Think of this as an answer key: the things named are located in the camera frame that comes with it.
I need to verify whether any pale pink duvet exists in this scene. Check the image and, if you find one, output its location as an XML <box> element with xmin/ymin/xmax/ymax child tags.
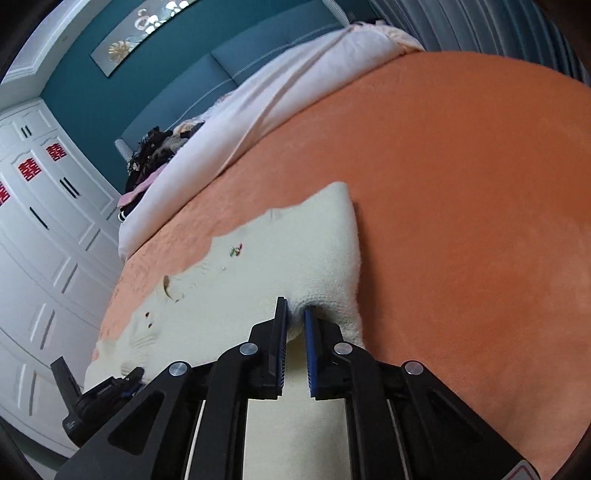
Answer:
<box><xmin>118</xmin><ymin>23</ymin><xmax>424</xmax><ymax>260</ymax></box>

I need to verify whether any grey blue striped curtain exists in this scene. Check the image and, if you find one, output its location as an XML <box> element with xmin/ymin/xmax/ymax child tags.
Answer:
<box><xmin>370</xmin><ymin>0</ymin><xmax>590</xmax><ymax>85</ymax></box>

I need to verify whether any white wardrobe with red stickers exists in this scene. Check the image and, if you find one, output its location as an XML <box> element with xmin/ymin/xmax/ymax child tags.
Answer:
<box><xmin>0</xmin><ymin>99</ymin><xmax>122</xmax><ymax>457</ymax></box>

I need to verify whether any orange plush bed blanket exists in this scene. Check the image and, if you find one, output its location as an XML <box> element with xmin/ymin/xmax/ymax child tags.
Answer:
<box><xmin>101</xmin><ymin>52</ymin><xmax>590</xmax><ymax>479</ymax></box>

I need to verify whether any pile of dark clothes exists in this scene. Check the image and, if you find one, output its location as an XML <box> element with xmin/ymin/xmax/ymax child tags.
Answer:
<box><xmin>117</xmin><ymin>117</ymin><xmax>205</xmax><ymax>223</ymax></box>

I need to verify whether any silver floral wall art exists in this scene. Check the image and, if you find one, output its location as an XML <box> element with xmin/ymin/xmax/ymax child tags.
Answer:
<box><xmin>91</xmin><ymin>0</ymin><xmax>195</xmax><ymax>77</ymax></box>

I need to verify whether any teal upholstered headboard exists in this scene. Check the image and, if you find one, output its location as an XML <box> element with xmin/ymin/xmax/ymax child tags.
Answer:
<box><xmin>115</xmin><ymin>1</ymin><xmax>342</xmax><ymax>161</ymax></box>

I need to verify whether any cream knit sweater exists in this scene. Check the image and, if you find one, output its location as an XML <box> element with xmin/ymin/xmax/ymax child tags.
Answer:
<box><xmin>84</xmin><ymin>182</ymin><xmax>362</xmax><ymax>479</ymax></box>

